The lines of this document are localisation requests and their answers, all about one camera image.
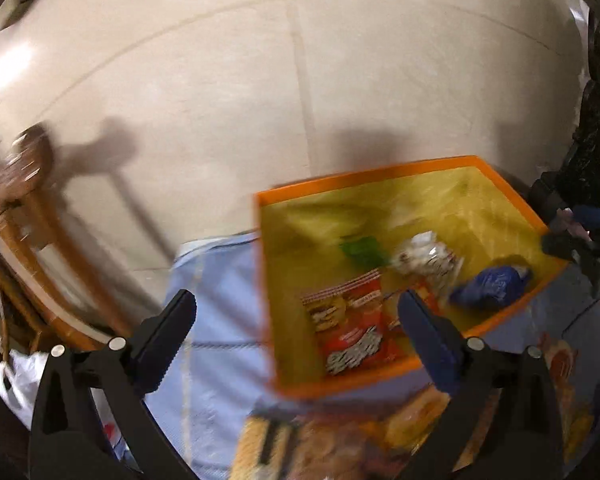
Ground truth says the blue snack packet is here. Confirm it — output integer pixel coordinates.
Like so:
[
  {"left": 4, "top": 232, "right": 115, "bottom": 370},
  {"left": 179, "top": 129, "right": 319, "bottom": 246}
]
[{"left": 449, "top": 265, "right": 533, "bottom": 311}]

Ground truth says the blue quilted cloth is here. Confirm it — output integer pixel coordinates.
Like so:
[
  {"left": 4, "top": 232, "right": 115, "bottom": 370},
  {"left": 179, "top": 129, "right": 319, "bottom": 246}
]
[{"left": 142, "top": 232, "right": 600, "bottom": 480}]

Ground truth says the small dark green packet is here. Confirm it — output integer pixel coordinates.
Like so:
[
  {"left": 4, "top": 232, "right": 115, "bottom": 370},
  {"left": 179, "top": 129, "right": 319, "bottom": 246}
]
[{"left": 339, "top": 236, "right": 387, "bottom": 267}]

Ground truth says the person's dark clothing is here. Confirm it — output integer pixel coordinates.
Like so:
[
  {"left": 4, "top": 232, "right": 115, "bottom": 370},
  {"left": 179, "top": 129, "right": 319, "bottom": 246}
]
[{"left": 527, "top": 10, "right": 600, "bottom": 221}]

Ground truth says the orange cardboard box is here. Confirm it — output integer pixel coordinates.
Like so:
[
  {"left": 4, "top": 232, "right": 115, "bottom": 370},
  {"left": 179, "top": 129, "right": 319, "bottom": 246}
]
[{"left": 253, "top": 155, "right": 568, "bottom": 401}]

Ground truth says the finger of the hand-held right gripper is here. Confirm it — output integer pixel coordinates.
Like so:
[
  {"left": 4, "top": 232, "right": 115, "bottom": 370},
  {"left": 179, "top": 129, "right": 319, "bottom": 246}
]
[{"left": 540, "top": 229, "right": 588, "bottom": 265}]

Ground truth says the yellow brown snack packet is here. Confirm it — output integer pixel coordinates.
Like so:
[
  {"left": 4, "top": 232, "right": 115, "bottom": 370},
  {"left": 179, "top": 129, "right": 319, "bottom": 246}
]
[{"left": 229, "top": 407, "right": 341, "bottom": 480}]

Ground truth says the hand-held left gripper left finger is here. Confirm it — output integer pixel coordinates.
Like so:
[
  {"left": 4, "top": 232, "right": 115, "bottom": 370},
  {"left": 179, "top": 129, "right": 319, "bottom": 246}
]
[{"left": 27, "top": 288, "right": 198, "bottom": 480}]

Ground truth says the white plastic bag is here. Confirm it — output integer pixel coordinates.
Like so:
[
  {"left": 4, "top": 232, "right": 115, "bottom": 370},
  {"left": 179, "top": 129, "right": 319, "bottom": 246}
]
[{"left": 0, "top": 350, "right": 131, "bottom": 463}]

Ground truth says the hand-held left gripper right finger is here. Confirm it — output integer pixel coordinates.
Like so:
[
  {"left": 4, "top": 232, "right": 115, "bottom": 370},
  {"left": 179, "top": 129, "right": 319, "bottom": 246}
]
[{"left": 397, "top": 289, "right": 566, "bottom": 480}]

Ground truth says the red snack packet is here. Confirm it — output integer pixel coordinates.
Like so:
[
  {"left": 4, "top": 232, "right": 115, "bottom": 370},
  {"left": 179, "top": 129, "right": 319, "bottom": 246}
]
[{"left": 301, "top": 269, "right": 406, "bottom": 377}]

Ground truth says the white silver snack packet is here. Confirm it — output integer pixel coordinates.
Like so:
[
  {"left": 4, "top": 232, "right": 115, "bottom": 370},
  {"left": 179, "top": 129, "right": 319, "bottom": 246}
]
[{"left": 390, "top": 231, "right": 465, "bottom": 301}]

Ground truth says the clear orange printed packet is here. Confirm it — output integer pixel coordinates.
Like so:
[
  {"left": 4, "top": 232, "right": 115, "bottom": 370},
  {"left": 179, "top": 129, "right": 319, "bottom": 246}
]
[{"left": 540, "top": 335, "right": 600, "bottom": 473}]

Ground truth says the orange bread snack packet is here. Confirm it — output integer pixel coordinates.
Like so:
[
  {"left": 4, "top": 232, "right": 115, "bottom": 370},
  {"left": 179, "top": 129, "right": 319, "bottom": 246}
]
[{"left": 330, "top": 387, "right": 463, "bottom": 480}]

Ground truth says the wooden chair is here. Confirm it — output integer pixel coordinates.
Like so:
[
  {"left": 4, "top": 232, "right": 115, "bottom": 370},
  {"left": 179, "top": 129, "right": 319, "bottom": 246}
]
[{"left": 0, "top": 125, "right": 133, "bottom": 353}]

